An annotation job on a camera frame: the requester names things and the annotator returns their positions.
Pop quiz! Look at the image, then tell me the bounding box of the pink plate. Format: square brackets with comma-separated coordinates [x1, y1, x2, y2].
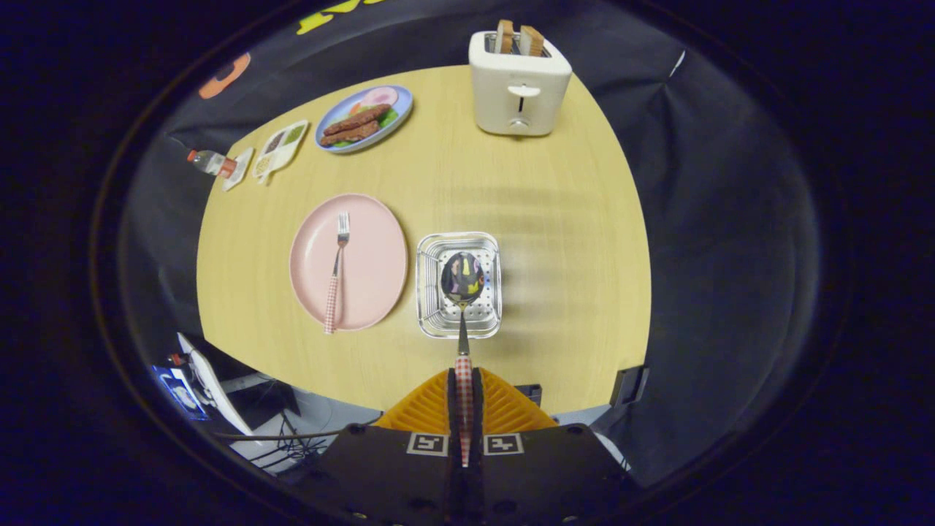
[289, 193, 408, 333]

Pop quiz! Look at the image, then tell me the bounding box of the metal wire basket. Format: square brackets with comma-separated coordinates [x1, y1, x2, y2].
[416, 232, 503, 340]

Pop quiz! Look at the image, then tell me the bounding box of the fork with checkered handle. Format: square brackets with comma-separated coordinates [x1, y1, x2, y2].
[324, 212, 351, 335]

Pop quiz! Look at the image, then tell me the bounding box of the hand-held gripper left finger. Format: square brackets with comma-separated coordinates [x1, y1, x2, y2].
[310, 367, 468, 526]

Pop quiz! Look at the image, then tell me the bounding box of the green lettuce leaf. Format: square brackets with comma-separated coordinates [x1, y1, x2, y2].
[332, 107, 400, 149]

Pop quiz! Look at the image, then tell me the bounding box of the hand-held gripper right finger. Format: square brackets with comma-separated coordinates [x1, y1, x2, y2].
[465, 367, 633, 526]

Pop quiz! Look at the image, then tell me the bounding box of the white flat panel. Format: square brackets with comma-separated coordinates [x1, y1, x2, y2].
[178, 332, 253, 438]

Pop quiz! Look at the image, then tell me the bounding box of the spoon with checkered handle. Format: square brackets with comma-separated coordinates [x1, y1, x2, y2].
[440, 251, 486, 468]

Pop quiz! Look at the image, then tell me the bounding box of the white divided sauce dish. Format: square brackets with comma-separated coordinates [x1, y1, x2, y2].
[252, 120, 310, 183]

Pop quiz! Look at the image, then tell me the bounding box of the brown sausage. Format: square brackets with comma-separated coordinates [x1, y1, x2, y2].
[323, 104, 392, 137]
[320, 121, 381, 147]

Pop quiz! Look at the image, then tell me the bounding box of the white toaster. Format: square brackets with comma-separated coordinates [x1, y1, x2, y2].
[468, 31, 573, 137]

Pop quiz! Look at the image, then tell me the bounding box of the blue plate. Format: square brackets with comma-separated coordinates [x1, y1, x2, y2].
[315, 85, 414, 154]

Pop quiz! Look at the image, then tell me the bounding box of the white square coaster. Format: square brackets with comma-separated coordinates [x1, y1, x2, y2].
[222, 147, 255, 192]

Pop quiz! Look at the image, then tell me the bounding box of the lit blue screen device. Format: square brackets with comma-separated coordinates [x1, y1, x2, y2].
[155, 364, 209, 422]

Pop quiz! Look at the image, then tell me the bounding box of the clear bottle with red label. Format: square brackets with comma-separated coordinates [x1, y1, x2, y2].
[187, 149, 238, 180]

